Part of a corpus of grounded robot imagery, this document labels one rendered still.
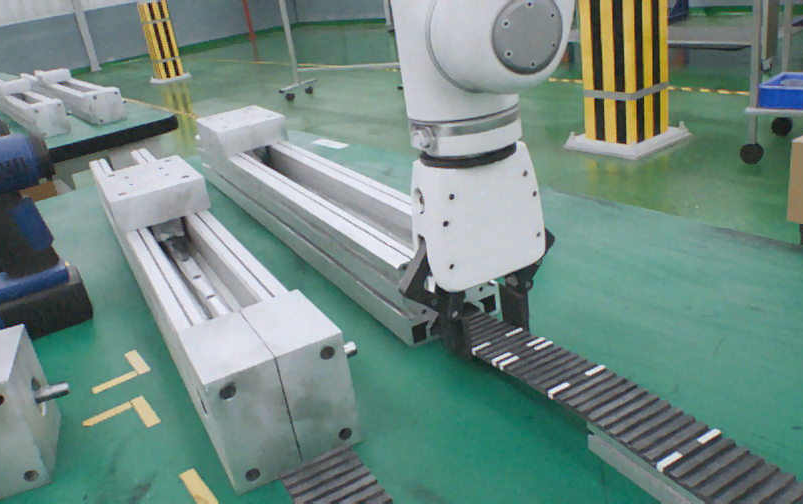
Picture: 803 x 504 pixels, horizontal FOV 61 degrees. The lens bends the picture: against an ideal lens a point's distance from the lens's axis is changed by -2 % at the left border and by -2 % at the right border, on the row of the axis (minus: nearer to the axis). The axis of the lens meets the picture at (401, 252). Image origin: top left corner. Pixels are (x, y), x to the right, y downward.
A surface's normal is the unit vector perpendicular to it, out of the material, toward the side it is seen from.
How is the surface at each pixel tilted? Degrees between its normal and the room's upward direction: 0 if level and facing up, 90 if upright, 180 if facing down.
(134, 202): 90
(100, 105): 90
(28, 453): 90
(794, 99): 90
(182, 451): 0
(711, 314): 0
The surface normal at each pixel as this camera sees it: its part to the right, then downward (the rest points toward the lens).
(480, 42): -0.38, 0.48
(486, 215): 0.47, 0.29
